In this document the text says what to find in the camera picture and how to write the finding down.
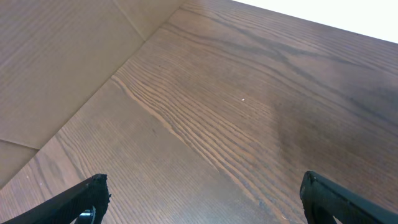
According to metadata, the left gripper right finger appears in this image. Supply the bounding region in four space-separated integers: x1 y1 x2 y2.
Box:
300 170 397 224

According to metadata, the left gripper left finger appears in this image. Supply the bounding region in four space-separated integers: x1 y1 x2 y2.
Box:
4 174 111 224

